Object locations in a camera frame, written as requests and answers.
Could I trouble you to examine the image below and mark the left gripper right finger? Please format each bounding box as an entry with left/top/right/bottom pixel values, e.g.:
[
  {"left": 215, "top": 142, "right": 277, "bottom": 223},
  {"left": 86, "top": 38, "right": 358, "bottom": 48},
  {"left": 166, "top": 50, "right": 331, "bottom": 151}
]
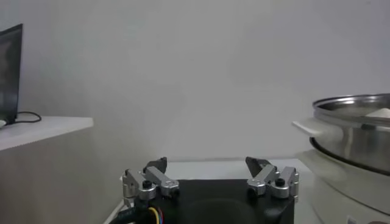
[{"left": 245, "top": 156, "right": 300, "bottom": 201}]

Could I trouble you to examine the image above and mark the stainless steel steamer basket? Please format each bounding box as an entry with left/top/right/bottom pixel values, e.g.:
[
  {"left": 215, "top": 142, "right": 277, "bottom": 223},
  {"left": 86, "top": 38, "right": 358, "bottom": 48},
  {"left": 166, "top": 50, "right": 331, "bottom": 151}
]
[{"left": 291, "top": 93, "right": 390, "bottom": 177}]

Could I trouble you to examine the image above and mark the thin black looped cable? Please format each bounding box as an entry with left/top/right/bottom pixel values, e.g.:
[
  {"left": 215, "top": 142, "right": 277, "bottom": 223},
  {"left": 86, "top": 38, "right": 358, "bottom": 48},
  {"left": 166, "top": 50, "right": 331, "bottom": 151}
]
[{"left": 9, "top": 111, "right": 43, "bottom": 125}]

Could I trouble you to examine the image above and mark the left gripper cable bundle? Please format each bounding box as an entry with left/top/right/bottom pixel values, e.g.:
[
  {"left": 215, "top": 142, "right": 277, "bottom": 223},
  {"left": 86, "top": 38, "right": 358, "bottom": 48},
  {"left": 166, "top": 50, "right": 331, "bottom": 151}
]
[{"left": 108, "top": 205, "right": 165, "bottom": 224}]

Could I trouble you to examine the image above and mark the black monitor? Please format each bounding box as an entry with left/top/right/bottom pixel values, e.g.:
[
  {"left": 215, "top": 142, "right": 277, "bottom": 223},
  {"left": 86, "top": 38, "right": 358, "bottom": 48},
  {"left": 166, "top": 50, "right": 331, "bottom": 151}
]
[{"left": 0, "top": 23, "right": 24, "bottom": 124}]

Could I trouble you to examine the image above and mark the white side table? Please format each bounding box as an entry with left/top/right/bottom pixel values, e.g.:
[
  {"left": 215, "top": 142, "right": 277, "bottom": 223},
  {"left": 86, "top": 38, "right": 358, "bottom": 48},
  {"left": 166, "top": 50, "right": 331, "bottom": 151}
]
[{"left": 0, "top": 115, "right": 94, "bottom": 152}]

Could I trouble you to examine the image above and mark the white electric pot base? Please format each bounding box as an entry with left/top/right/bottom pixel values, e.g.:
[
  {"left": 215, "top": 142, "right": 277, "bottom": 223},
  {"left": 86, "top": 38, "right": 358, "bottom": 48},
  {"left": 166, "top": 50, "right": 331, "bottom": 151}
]
[{"left": 294, "top": 149, "right": 390, "bottom": 224}]

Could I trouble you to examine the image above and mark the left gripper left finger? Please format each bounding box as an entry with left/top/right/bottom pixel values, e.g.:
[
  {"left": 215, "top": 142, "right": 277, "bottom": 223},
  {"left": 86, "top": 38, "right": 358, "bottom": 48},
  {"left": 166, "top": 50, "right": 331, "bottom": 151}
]
[{"left": 122, "top": 156, "right": 180, "bottom": 208}]

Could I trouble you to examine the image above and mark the white steamed baozi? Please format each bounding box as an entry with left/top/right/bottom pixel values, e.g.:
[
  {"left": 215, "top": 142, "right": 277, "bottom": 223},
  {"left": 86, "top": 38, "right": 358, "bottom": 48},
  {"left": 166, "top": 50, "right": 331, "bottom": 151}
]
[{"left": 364, "top": 108, "right": 390, "bottom": 119}]

